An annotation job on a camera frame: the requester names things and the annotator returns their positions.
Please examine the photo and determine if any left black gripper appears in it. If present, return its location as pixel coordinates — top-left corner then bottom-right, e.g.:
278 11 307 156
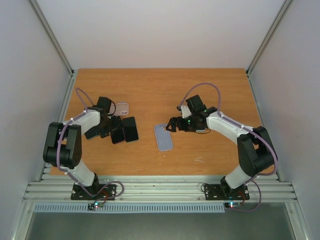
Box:
97 115 125 138

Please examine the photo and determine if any black phone pink edge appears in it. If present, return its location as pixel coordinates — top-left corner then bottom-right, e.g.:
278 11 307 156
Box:
110 128 125 145

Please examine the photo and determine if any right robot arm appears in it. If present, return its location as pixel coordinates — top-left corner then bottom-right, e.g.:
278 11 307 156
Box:
165 95 277 198

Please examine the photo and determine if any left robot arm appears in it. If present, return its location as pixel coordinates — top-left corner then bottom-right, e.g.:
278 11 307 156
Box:
43 96 121 199

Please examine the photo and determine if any black phone far left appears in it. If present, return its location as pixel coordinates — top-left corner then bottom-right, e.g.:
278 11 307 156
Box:
84 127 99 140

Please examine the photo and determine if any black phone lilac edge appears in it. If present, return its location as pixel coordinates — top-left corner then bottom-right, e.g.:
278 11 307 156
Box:
122 116 139 143

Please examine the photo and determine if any pink clear phone case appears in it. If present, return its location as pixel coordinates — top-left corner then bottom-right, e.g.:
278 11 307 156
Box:
108 103 129 116

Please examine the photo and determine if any left small circuit board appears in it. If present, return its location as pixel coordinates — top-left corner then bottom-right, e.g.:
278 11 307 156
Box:
87 202 104 211

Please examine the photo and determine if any small circuit board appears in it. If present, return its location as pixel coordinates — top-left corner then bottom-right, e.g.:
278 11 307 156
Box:
224 201 244 209
87 202 104 211

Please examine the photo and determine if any right small circuit board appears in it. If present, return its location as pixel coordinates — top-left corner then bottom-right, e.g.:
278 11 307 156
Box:
224 201 244 209

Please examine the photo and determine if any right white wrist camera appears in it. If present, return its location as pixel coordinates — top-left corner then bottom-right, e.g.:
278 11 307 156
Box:
177 105 192 119

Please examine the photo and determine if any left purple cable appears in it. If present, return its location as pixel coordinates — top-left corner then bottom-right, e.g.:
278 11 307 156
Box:
56 87 125 201

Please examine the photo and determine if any purple cable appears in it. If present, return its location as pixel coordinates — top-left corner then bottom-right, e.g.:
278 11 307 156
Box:
178 82 279 213
56 87 125 201

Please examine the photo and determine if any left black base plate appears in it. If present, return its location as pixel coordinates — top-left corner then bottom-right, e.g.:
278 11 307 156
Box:
70 184 118 201

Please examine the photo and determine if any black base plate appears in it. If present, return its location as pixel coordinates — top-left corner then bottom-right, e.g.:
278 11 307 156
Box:
200 183 250 201
70 184 118 201

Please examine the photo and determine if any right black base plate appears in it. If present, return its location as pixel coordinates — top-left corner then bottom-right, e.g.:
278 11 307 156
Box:
200 183 250 201

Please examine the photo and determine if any aluminium front rail frame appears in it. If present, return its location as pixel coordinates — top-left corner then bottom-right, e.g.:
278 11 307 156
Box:
23 174 298 203

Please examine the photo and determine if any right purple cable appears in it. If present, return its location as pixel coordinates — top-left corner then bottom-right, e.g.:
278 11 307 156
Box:
178 82 279 213

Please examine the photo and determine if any grey slotted cable duct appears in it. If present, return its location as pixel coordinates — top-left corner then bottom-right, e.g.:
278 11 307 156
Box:
34 202 225 214

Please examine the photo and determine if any left aluminium corner post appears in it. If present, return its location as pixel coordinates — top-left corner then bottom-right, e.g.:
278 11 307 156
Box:
27 0 74 76

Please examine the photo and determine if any aluminium corner post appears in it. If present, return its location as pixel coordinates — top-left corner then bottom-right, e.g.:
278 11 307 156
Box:
27 0 74 76
245 0 294 78

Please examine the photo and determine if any right aluminium corner post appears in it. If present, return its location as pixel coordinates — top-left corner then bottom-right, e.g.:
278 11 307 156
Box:
245 0 294 78

